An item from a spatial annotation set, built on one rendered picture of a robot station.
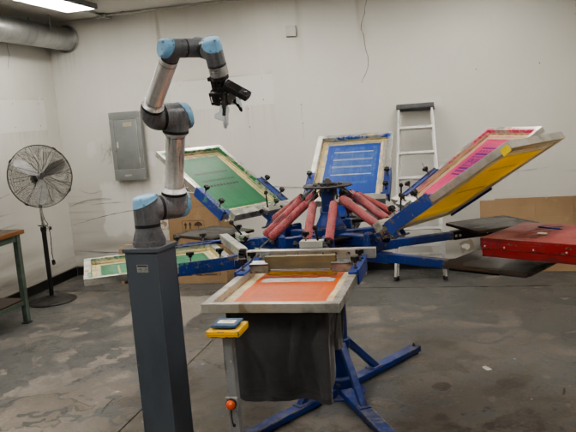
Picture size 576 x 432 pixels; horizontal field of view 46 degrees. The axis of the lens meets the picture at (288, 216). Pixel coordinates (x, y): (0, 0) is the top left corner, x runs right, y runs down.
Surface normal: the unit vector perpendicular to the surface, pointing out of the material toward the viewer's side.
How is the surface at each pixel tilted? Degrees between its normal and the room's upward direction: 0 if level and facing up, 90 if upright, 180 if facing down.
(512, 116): 90
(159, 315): 90
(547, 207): 82
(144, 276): 90
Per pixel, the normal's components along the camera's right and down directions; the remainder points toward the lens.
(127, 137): -0.23, 0.16
